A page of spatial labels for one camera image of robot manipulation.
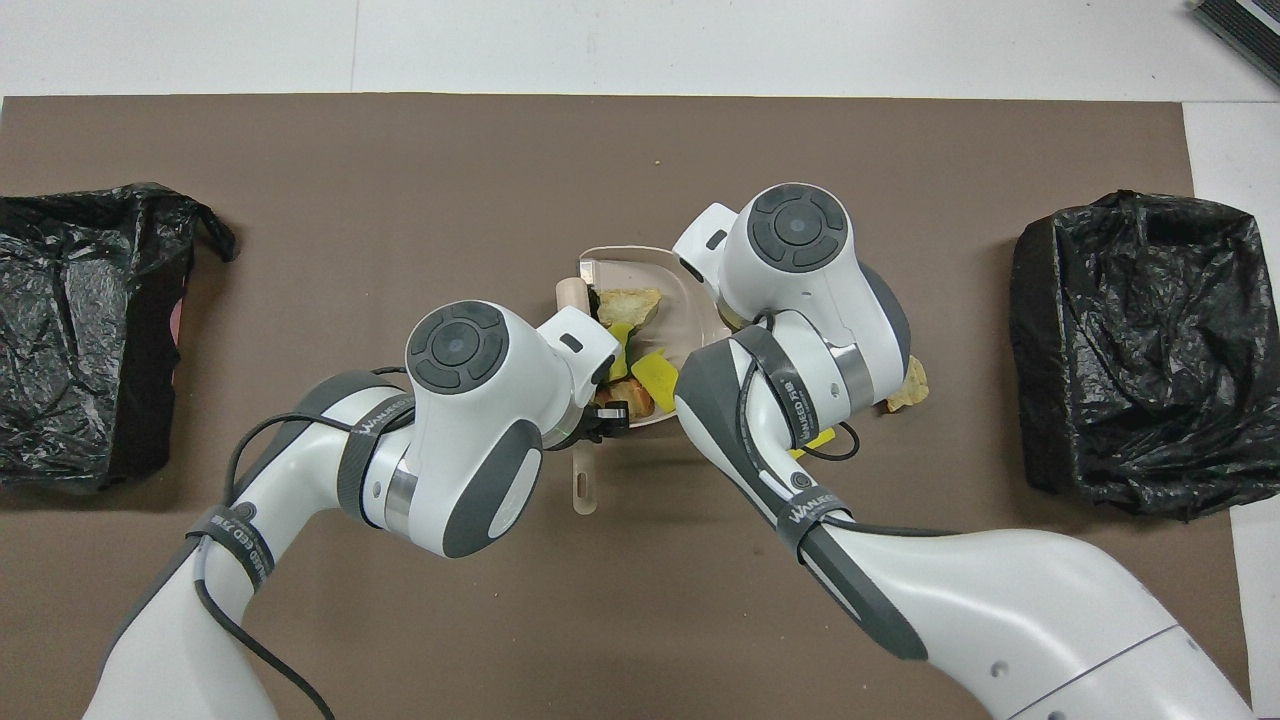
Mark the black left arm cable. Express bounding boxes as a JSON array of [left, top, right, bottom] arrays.
[[192, 365, 413, 720]]

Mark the black bag bin showing pink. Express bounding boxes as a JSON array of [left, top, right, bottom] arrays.
[[0, 182, 238, 494]]

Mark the boot shaped yellow sponge piece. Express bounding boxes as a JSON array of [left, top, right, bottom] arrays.
[[630, 348, 681, 401]]

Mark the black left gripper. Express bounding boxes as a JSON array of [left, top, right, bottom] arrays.
[[548, 395, 631, 448]]

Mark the black bag lined bin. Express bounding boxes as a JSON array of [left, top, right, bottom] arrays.
[[1008, 190, 1280, 523]]

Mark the yellow sponge piece green layer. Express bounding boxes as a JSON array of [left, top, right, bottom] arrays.
[[605, 318, 641, 383]]

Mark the beige plastic dustpan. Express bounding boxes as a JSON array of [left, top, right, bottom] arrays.
[[572, 245, 736, 517]]

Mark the brown paper table mat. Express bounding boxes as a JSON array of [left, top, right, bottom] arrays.
[[0, 93, 1256, 720]]

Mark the small pale foam chunk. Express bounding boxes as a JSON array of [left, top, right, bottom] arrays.
[[885, 355, 930, 414]]

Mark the small toasted bread piece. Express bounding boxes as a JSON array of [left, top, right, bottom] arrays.
[[595, 378, 656, 421]]

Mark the large pale foam chunk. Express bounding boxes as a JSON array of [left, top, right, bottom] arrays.
[[597, 288, 664, 329]]

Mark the dark ribbed panel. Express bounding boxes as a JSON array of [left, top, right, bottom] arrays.
[[1190, 0, 1280, 87]]

